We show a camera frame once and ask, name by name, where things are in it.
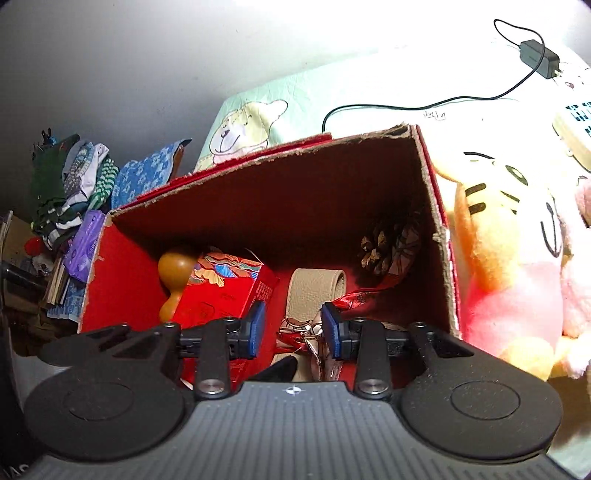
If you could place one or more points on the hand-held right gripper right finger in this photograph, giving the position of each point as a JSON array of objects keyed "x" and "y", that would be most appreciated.
[{"x": 332, "y": 332}]

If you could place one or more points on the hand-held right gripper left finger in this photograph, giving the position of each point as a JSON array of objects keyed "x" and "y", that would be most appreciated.
[{"x": 256, "y": 330}]

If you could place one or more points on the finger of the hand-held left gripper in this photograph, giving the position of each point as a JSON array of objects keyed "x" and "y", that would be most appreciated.
[{"x": 69, "y": 347}]

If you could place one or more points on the red patterned silk scarf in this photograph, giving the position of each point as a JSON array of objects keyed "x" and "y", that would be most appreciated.
[{"x": 360, "y": 300}]

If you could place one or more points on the red patterned gift box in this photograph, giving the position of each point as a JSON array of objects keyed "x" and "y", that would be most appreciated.
[{"x": 217, "y": 295}]

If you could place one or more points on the brown pine cone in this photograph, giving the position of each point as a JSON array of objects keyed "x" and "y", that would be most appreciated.
[{"x": 381, "y": 249}]

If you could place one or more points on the orange wooden gourd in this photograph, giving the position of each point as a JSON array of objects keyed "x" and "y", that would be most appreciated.
[{"x": 178, "y": 267}]

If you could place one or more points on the red cardboard box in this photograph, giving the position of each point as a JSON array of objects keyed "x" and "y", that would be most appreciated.
[{"x": 300, "y": 198}]

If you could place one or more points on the black pointed object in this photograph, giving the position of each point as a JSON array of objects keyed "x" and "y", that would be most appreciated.
[{"x": 277, "y": 370}]

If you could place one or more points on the stack of paper booklets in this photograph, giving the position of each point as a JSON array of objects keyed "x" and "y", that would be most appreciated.
[{"x": 56, "y": 281}]

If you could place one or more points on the purple packet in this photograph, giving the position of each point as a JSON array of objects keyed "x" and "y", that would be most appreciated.
[{"x": 85, "y": 244}]

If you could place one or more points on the small red toy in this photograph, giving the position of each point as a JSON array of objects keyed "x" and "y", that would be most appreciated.
[{"x": 34, "y": 245}]

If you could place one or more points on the brown cardboard box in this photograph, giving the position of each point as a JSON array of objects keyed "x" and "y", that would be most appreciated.
[{"x": 18, "y": 235}]

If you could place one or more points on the pile of folded clothes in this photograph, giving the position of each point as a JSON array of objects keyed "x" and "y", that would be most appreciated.
[{"x": 74, "y": 175}]

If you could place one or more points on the yellow pink plush toy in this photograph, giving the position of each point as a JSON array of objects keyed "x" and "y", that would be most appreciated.
[{"x": 508, "y": 295}]

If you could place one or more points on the blue patterned cloth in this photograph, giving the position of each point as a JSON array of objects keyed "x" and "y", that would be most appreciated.
[{"x": 147, "y": 175}]

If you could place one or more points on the white power strip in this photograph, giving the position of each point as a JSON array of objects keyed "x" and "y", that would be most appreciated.
[{"x": 575, "y": 129}]

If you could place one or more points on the black power adapter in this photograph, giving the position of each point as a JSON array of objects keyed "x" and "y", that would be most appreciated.
[{"x": 540, "y": 57}]

